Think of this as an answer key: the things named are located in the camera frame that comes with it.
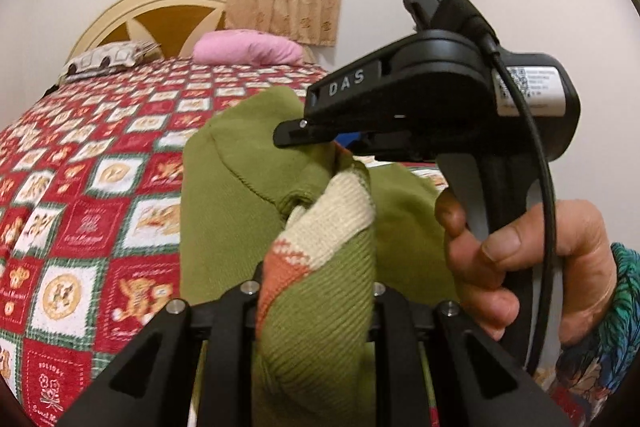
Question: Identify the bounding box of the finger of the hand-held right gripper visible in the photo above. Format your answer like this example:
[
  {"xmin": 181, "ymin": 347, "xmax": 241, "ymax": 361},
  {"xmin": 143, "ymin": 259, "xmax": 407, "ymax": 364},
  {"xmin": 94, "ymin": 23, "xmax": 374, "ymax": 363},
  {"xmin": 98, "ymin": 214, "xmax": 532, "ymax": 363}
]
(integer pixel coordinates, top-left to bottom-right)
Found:
[{"xmin": 273, "ymin": 118, "xmax": 352, "ymax": 149}]

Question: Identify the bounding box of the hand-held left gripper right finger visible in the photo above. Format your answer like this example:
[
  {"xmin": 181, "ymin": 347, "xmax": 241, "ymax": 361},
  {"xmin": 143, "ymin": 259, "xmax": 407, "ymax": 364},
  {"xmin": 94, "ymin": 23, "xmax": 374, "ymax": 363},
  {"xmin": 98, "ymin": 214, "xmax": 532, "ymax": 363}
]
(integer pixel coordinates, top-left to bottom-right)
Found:
[{"xmin": 367, "ymin": 282, "xmax": 573, "ymax": 427}]

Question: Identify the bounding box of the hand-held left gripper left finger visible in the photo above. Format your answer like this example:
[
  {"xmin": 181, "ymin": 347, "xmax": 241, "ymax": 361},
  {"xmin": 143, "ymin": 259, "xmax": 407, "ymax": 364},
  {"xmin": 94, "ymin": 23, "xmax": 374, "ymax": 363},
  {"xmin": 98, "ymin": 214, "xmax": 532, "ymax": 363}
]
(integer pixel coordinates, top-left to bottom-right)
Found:
[{"xmin": 59, "ymin": 264, "xmax": 263, "ymax": 427}]

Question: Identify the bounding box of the striped green orange knit sweater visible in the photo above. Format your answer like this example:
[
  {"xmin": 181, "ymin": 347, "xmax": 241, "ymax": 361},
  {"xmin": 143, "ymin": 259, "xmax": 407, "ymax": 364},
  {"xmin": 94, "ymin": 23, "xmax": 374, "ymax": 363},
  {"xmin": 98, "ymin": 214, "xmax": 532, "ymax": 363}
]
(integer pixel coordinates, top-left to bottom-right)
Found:
[{"xmin": 180, "ymin": 86, "xmax": 461, "ymax": 427}]

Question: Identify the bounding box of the person's right forearm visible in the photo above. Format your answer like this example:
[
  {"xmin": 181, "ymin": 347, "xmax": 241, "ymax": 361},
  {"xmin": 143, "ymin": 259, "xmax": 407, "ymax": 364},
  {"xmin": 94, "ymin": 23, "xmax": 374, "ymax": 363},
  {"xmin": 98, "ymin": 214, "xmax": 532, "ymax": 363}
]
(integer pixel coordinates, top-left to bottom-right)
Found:
[{"xmin": 544, "ymin": 242, "xmax": 640, "ymax": 427}]

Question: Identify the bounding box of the person's right hand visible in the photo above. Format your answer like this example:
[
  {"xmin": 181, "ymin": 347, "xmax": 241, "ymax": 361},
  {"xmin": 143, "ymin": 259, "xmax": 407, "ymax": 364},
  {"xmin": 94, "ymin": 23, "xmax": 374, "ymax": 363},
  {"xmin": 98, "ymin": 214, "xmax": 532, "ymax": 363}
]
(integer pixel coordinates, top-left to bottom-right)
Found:
[{"xmin": 434, "ymin": 191, "xmax": 617, "ymax": 342}]

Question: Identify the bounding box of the pink pillow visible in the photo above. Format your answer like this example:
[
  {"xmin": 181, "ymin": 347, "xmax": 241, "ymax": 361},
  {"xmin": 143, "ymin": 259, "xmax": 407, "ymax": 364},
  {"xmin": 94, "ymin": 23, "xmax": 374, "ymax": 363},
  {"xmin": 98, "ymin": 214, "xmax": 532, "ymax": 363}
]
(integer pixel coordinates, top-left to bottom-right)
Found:
[{"xmin": 193, "ymin": 28, "xmax": 305, "ymax": 65}]

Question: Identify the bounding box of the cream wooden headboard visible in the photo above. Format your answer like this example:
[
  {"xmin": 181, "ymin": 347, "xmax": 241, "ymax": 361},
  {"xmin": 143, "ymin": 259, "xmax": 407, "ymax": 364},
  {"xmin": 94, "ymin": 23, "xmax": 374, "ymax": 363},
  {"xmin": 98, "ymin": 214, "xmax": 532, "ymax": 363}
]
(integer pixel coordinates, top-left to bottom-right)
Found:
[{"xmin": 66, "ymin": 0, "xmax": 316, "ymax": 62}]

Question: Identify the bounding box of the red printed patchwork quilt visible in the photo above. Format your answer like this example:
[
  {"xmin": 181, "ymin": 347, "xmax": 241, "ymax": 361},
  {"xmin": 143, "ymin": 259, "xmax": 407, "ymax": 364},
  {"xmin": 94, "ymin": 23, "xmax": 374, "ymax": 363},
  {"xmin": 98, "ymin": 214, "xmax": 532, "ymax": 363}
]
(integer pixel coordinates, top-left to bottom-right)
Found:
[{"xmin": 0, "ymin": 56, "xmax": 451, "ymax": 427}]

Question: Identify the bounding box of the white patterned pillow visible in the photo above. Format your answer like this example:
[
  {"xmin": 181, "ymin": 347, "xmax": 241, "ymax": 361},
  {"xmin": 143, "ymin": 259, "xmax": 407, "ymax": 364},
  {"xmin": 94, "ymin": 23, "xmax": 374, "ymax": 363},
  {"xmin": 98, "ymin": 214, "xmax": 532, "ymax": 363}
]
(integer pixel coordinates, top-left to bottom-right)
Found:
[{"xmin": 59, "ymin": 41, "xmax": 162, "ymax": 82}]

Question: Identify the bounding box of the black cable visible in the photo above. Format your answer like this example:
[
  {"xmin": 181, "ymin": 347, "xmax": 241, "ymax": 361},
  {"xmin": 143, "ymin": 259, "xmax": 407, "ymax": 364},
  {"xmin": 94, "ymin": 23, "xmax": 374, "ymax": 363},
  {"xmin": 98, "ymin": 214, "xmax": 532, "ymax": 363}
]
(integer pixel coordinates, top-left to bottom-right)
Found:
[{"xmin": 445, "ymin": 0, "xmax": 558, "ymax": 370}]

